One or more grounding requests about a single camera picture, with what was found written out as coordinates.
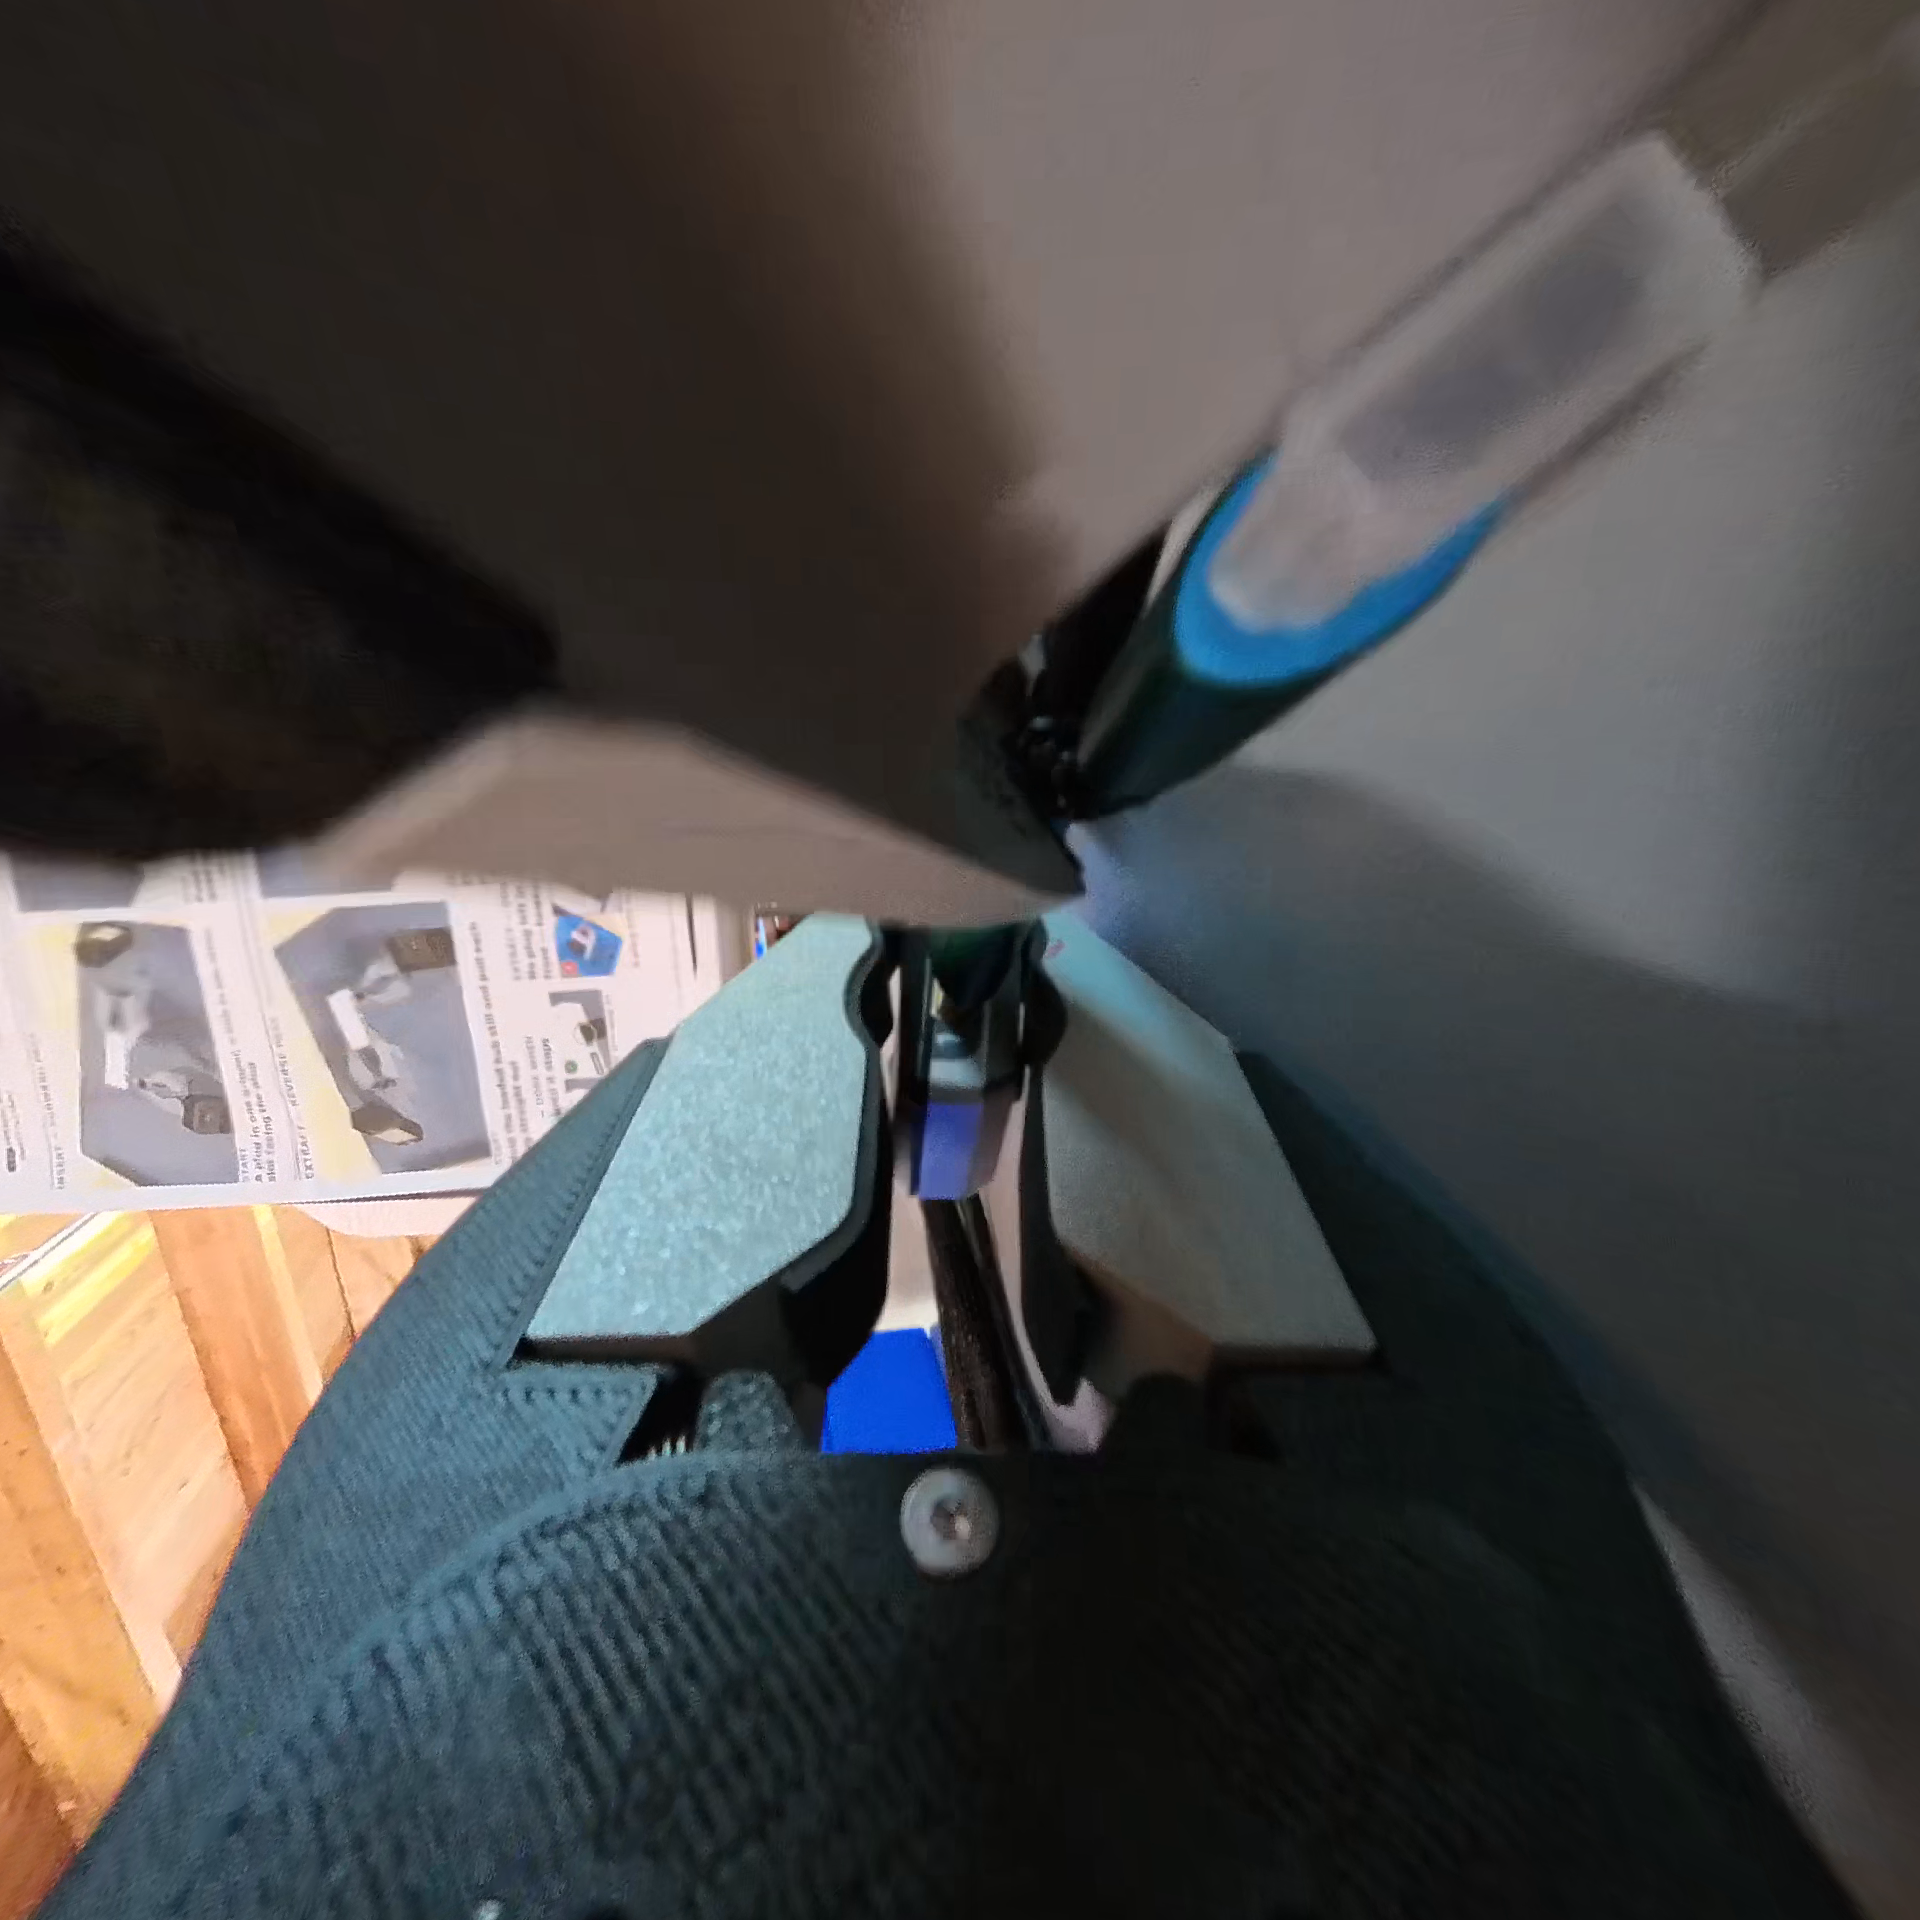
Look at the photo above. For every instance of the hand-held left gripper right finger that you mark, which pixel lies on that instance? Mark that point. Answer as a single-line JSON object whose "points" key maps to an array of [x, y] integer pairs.
{"points": [[1201, 1200]]}

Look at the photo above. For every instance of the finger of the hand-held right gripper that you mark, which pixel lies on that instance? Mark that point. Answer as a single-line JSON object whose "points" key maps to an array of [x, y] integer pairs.
{"points": [[824, 301], [631, 810]]}

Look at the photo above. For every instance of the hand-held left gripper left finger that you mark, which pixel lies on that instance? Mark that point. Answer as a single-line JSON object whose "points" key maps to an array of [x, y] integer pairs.
{"points": [[721, 1185]]}

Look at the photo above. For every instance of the brushed metal hub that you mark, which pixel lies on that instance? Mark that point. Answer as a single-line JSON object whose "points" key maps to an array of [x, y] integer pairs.
{"points": [[952, 1141]]}

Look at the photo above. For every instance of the blue storage bin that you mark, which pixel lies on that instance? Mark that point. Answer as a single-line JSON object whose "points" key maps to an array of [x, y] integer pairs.
{"points": [[885, 1394]]}

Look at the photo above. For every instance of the printed instruction sheet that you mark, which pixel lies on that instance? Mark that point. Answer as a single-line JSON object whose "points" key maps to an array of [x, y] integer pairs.
{"points": [[224, 1050]]}

